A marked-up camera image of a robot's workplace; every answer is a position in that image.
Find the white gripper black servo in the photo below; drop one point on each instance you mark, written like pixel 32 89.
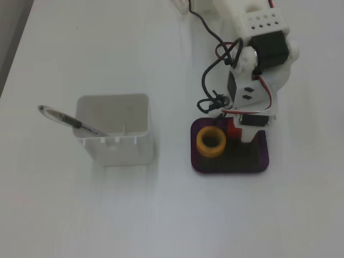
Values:
pixel 255 120

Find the red ribbed cube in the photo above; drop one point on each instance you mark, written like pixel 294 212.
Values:
pixel 231 131

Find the yellow tape roll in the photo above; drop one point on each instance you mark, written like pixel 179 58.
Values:
pixel 201 147

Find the white square plastic container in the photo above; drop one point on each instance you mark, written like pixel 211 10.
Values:
pixel 121 153

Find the clear black ballpoint pen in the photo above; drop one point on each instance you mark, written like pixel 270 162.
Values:
pixel 64 118

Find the purple rectangular tray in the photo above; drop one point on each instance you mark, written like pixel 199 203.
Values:
pixel 231 164

